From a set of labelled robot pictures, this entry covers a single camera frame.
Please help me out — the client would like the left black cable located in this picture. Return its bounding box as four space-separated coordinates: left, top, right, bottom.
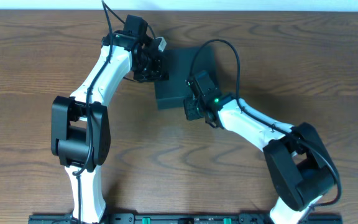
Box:
73 0 158 223

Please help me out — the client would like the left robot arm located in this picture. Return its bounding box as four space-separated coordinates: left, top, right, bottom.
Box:
51 15 169 223

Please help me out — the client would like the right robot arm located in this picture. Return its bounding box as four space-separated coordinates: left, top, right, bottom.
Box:
184 71 341 223

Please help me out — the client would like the black cardboard box with lid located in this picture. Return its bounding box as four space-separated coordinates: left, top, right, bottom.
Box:
154 46 218 110

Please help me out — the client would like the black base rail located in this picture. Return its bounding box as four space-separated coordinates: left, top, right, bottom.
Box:
28 213 343 224

